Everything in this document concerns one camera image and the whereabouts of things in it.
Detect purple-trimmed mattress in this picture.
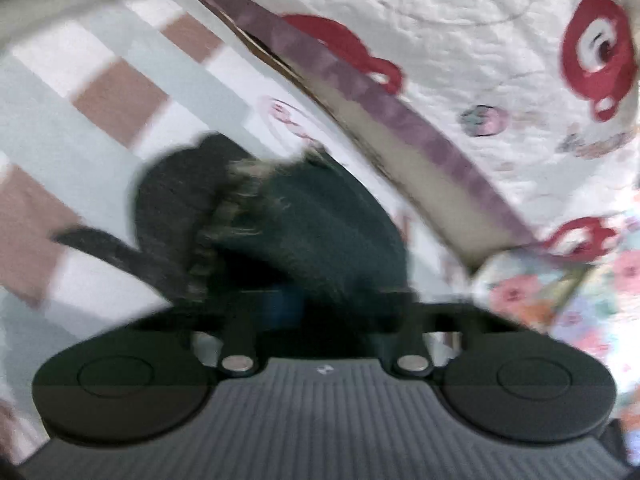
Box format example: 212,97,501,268
172,0,556,272

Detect floral cloth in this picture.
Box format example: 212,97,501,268
472,210,640,441

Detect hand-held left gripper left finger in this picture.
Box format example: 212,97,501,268
127,285,306,378

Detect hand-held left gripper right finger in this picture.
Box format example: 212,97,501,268
370,290,521,378

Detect white quilt with red bears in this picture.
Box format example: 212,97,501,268
172,0,640,271

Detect dark green frayed pants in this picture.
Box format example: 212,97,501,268
52,132,418,333

